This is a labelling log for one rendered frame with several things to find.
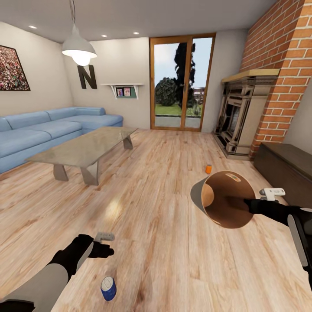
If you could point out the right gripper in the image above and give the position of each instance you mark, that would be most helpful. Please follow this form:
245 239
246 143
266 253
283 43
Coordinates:
264 207

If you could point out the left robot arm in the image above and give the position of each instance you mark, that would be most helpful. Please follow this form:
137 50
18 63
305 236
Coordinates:
41 292

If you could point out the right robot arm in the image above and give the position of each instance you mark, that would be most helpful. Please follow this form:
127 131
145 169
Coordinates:
298 219

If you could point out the room light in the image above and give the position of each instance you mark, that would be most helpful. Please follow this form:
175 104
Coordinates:
76 42

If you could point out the decorative sign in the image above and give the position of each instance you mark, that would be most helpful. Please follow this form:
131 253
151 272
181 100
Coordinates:
84 75

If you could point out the countertop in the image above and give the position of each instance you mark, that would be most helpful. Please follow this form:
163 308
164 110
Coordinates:
252 72

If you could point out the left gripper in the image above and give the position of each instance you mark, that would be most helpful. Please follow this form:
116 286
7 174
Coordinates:
103 251

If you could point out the trash can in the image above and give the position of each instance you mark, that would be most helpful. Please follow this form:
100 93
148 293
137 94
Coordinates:
220 197

